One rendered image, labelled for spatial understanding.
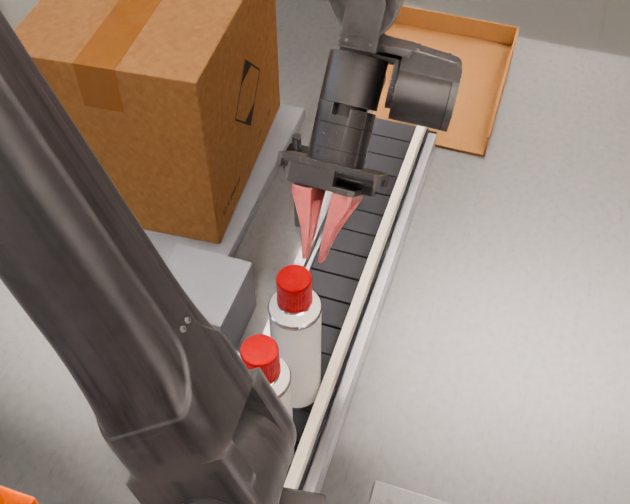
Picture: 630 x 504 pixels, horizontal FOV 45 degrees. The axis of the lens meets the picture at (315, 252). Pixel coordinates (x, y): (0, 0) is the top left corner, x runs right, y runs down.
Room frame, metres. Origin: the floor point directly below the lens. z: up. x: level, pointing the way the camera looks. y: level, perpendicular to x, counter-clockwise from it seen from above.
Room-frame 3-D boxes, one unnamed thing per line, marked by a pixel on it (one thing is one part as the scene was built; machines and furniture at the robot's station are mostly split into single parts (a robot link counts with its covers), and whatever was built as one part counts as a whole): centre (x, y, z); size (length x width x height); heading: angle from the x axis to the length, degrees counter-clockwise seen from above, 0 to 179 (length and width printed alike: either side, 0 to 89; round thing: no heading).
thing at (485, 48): (1.04, -0.18, 0.85); 0.30 x 0.26 x 0.04; 162
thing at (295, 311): (0.43, 0.02, 0.98); 0.05 x 0.05 x 0.20
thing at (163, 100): (0.84, 0.21, 0.99); 0.30 x 0.24 x 0.27; 166
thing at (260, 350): (0.35, 0.05, 0.98); 0.05 x 0.05 x 0.20
